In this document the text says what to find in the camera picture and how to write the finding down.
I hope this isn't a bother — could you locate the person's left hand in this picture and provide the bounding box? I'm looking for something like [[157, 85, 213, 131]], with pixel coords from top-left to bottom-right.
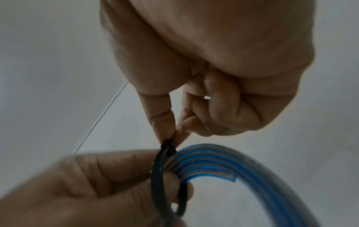
[[0, 149, 195, 227]]

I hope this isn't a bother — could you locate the person's right hand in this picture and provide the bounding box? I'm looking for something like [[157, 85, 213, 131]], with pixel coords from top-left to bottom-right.
[[99, 0, 318, 147]]

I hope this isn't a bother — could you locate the clear tube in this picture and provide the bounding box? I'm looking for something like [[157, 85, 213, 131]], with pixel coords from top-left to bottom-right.
[[162, 143, 324, 227]]

